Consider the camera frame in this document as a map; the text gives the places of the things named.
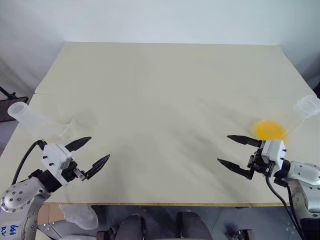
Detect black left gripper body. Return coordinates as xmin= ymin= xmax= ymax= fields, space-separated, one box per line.
xmin=61 ymin=161 xmax=87 ymax=186

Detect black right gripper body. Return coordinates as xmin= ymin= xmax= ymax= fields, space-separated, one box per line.
xmin=247 ymin=147 xmax=276 ymax=178

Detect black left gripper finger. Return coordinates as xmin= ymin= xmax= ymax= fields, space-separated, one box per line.
xmin=65 ymin=136 xmax=92 ymax=153
xmin=83 ymin=154 xmax=111 ymax=180

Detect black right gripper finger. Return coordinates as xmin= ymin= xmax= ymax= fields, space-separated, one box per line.
xmin=226 ymin=134 xmax=263 ymax=148
xmin=216 ymin=157 xmax=255 ymax=180

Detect clear flask with yellow liquid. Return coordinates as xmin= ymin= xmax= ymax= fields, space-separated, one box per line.
xmin=251 ymin=94 xmax=320 ymax=147

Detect white plastic bag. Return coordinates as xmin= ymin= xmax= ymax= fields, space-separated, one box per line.
xmin=59 ymin=204 xmax=100 ymax=230

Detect brown cardboard piece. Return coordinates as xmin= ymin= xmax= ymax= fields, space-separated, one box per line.
xmin=37 ymin=203 xmax=66 ymax=226

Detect dark rounded shape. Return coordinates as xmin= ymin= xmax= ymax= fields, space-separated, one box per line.
xmin=176 ymin=211 xmax=213 ymax=240
xmin=116 ymin=214 xmax=147 ymax=240

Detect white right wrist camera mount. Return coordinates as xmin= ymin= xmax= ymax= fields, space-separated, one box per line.
xmin=261 ymin=139 xmax=287 ymax=168

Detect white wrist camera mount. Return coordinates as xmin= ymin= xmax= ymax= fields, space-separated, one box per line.
xmin=41 ymin=143 xmax=73 ymax=187
xmin=261 ymin=139 xmax=287 ymax=168

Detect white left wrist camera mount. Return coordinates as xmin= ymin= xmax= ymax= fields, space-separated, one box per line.
xmin=41 ymin=143 xmax=73 ymax=187

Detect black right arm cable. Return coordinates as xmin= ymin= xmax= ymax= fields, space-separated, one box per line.
xmin=264 ymin=174 xmax=308 ymax=240

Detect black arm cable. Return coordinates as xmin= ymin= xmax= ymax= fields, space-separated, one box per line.
xmin=12 ymin=139 xmax=48 ymax=187
xmin=264 ymin=174 xmax=308 ymax=240

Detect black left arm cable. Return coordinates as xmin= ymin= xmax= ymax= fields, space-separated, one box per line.
xmin=12 ymin=139 xmax=48 ymax=187

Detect black metal frame stand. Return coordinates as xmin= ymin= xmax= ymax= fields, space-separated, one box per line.
xmin=0 ymin=86 xmax=30 ymax=123

